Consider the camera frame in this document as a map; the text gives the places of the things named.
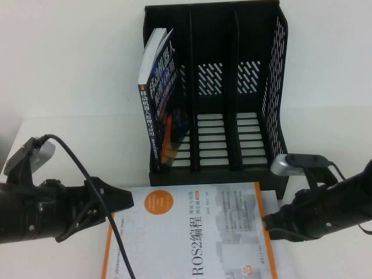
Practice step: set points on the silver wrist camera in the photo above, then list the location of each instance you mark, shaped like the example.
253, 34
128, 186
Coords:
290, 165
43, 151

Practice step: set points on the white orange ROS2 book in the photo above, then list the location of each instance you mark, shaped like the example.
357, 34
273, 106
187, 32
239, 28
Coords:
189, 232

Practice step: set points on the white car suspension book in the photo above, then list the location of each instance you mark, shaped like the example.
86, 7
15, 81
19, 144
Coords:
283, 258

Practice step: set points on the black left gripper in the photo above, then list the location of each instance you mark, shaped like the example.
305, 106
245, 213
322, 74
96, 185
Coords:
64, 206

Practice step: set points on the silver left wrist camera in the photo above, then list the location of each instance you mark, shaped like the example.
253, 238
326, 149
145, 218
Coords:
43, 151

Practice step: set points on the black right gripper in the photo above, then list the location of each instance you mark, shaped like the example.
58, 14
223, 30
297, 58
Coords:
316, 209

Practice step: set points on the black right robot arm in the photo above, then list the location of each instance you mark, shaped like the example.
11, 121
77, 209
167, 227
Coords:
357, 189

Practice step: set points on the black plastic book stand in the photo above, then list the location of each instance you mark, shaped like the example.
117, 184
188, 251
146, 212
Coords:
216, 174

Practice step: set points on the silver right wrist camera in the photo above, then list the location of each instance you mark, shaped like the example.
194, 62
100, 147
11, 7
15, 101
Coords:
290, 165

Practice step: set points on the dark blue robotics book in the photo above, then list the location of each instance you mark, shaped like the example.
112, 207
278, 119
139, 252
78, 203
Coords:
161, 96

